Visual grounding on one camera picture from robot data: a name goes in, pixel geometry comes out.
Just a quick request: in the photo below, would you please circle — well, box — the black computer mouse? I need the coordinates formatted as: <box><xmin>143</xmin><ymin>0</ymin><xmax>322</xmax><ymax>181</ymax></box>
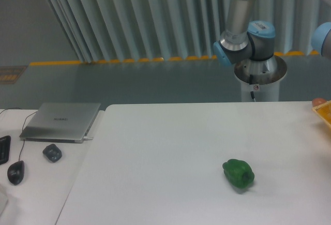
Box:
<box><xmin>7</xmin><ymin>160</ymin><xmax>25</xmax><ymax>186</ymax></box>

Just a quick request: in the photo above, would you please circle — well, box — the brown floor mat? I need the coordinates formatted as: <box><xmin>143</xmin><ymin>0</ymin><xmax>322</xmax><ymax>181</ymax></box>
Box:
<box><xmin>0</xmin><ymin>66</ymin><xmax>28</xmax><ymax>84</ymax></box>

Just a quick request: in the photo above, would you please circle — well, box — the black pedestal cable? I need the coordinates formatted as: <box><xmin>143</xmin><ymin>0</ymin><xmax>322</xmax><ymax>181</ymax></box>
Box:
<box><xmin>249</xmin><ymin>73</ymin><xmax>257</xmax><ymax>102</ymax></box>

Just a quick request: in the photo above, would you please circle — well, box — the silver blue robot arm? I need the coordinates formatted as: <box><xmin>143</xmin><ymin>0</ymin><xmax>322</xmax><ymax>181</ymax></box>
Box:
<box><xmin>213</xmin><ymin>0</ymin><xmax>330</xmax><ymax>66</ymax></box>

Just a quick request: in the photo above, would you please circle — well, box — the yellow basket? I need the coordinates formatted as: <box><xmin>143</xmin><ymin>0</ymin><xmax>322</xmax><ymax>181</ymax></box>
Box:
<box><xmin>312</xmin><ymin>101</ymin><xmax>331</xmax><ymax>128</ymax></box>

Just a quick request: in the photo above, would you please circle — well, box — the green bell pepper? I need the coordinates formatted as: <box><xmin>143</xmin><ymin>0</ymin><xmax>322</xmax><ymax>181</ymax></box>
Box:
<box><xmin>222</xmin><ymin>159</ymin><xmax>255</xmax><ymax>189</ymax></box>

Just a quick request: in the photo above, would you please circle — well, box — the silver closed laptop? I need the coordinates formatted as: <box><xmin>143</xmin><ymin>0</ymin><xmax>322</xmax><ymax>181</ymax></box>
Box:
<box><xmin>20</xmin><ymin>102</ymin><xmax>100</xmax><ymax>143</ymax></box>

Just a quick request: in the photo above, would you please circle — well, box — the black mouse cable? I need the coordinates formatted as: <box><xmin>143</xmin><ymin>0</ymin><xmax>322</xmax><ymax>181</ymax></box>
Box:
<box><xmin>0</xmin><ymin>107</ymin><xmax>38</xmax><ymax>162</ymax></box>

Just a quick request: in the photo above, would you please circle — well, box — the white usb plug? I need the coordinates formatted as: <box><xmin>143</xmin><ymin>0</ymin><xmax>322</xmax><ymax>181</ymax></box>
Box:
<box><xmin>83</xmin><ymin>137</ymin><xmax>93</xmax><ymax>141</ymax></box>

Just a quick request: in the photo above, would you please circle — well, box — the grey folding partition curtain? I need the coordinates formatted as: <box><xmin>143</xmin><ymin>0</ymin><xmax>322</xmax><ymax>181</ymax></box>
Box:
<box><xmin>47</xmin><ymin>0</ymin><xmax>330</xmax><ymax>63</ymax></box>

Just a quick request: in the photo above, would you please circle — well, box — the orange fruit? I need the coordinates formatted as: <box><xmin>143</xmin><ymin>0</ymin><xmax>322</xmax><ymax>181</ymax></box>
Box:
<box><xmin>311</xmin><ymin>98</ymin><xmax>326</xmax><ymax>107</ymax></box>

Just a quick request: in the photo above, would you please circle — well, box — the black keyboard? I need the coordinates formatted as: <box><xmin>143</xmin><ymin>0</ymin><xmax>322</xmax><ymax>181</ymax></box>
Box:
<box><xmin>0</xmin><ymin>136</ymin><xmax>11</xmax><ymax>165</ymax></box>

